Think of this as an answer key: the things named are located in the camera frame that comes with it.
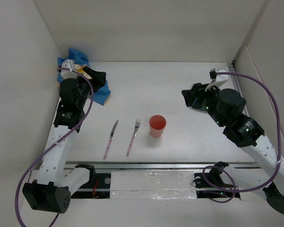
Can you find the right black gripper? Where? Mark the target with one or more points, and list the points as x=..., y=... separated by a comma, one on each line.
x=198, y=90

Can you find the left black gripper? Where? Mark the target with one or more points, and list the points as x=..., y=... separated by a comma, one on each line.
x=97, y=79

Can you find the blue Pikachu cloth placemat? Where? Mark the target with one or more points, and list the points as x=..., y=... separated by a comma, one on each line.
x=80, y=59

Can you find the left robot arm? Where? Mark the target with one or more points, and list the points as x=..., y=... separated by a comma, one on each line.
x=51, y=190

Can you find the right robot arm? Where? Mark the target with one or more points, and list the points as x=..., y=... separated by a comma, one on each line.
x=225, y=107

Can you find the teal plate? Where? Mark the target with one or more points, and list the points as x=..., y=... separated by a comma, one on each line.
x=199, y=110

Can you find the pink plastic cup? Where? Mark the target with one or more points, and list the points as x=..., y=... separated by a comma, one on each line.
x=157, y=124

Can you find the white foam block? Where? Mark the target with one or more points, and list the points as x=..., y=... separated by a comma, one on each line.
x=152, y=185

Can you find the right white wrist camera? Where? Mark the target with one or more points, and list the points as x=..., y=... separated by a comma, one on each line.
x=218, y=76

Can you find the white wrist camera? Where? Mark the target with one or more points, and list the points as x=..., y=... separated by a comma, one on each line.
x=218, y=76
x=69, y=65

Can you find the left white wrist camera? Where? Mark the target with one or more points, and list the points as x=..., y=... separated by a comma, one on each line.
x=69, y=65

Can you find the pink handled fork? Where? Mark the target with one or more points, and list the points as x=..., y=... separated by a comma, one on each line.
x=136, y=128

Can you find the pink handled knife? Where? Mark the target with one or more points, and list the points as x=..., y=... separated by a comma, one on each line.
x=110, y=140

